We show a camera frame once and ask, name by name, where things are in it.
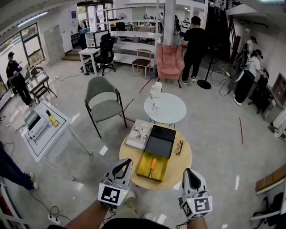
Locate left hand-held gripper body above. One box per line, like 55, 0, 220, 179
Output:
97, 177, 131, 210

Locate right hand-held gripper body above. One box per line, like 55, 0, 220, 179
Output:
178, 190, 213, 221

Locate orange screwdriver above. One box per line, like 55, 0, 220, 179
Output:
148, 157, 158, 177

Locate yellow and black toolbox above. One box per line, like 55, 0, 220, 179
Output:
136, 124, 177, 182

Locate person's left forearm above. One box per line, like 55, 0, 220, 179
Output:
64, 199, 110, 229

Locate person's right forearm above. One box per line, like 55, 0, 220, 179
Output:
187, 216, 208, 229

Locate long cardboard box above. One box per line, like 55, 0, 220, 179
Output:
255, 164, 286, 195

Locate round wooden table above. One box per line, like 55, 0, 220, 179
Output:
119, 125, 193, 191

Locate person's khaki trousers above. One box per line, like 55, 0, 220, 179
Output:
111, 196, 137, 221

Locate black eyeglasses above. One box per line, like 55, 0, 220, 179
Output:
175, 140, 184, 156

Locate person's black shirt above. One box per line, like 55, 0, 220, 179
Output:
47, 218, 172, 229

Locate illustrated book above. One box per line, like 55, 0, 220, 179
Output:
124, 119, 155, 150

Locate white power strip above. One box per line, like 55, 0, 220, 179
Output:
47, 214, 61, 225

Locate grey-green chair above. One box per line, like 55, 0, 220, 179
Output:
84, 76, 128, 139

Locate white square table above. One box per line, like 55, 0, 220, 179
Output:
21, 100, 93, 181

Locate black office chair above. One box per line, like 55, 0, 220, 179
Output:
250, 192, 286, 226
97, 34, 117, 76
248, 79, 274, 115

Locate round white table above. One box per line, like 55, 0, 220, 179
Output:
143, 92, 187, 125

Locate yellow bottle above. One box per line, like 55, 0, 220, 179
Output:
45, 109, 60, 128

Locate white portable gas stove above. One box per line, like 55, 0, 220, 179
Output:
24, 109, 50, 141

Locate white jug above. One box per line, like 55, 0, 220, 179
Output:
154, 81, 163, 99

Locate black floor stand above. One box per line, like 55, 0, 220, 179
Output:
196, 44, 219, 90

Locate white metal rack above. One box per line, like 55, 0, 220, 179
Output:
0, 176, 29, 229

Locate wooden chair brown seat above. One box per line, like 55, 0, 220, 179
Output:
131, 48, 152, 80

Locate small dark table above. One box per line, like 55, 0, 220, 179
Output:
29, 73, 58, 105

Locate white black golf bag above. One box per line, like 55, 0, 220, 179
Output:
233, 42, 251, 85

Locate pink armchair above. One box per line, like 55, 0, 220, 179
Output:
156, 43, 185, 88

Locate wooden steps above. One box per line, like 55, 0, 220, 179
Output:
61, 51, 81, 61

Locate white desk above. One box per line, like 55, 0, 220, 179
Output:
78, 47, 101, 76

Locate wooden cabinet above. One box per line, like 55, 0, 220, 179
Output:
267, 72, 286, 123

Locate white cube shelf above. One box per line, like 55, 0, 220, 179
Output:
84, 30, 110, 48

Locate white shelving rack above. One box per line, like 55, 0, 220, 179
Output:
93, 4, 165, 68

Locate grey locker cabinet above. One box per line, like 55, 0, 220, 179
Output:
43, 25, 65, 67

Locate large window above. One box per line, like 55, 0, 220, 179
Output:
0, 22, 45, 99

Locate white pillar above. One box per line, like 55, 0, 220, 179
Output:
163, 0, 177, 46

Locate long ceiling light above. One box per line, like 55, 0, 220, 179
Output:
17, 11, 49, 28

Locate black cable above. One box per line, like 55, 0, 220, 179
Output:
29, 190, 72, 224

